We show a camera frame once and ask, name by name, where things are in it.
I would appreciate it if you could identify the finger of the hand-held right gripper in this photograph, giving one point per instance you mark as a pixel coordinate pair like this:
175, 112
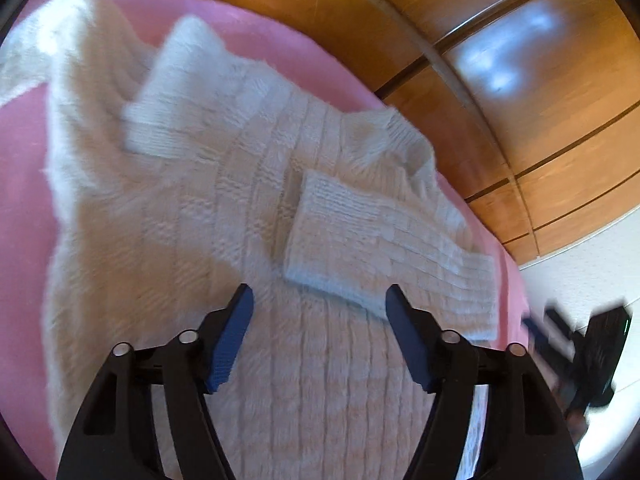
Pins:
542, 332

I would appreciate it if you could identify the pink blanket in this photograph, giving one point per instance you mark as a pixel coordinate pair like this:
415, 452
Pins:
60, 270

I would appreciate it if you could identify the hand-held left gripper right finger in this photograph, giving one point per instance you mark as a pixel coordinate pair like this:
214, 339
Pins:
411, 340

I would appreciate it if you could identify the white knitted sweater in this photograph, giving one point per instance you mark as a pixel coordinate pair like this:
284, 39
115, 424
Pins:
260, 210

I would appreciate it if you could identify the wooden wardrobe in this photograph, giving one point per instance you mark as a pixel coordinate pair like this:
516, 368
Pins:
525, 85

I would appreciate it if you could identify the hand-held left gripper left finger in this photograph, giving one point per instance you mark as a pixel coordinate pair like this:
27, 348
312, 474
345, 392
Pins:
230, 340

